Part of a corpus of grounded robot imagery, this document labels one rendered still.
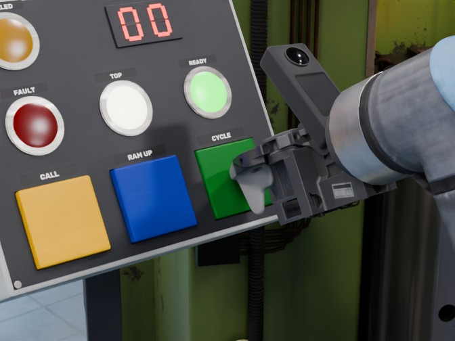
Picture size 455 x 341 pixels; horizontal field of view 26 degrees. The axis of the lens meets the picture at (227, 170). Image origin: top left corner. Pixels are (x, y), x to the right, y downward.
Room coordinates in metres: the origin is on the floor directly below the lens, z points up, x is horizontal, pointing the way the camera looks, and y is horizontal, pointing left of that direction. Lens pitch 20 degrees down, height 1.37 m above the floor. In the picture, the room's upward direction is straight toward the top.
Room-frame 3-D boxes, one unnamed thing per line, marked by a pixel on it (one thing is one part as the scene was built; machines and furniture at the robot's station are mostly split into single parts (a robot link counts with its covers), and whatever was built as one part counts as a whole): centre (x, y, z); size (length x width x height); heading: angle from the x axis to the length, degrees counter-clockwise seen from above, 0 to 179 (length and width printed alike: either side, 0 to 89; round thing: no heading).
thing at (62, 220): (0.85, 0.16, 1.01); 0.07 x 0.05 x 0.07; 126
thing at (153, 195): (0.91, 0.07, 1.01); 0.07 x 0.05 x 0.07; 126
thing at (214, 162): (0.98, 0.00, 1.00); 0.07 x 0.05 x 0.07; 126
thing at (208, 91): (1.01, 0.02, 1.09); 0.05 x 0.03 x 0.04; 101
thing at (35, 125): (0.89, 0.18, 1.09); 0.05 x 0.03 x 0.04; 101
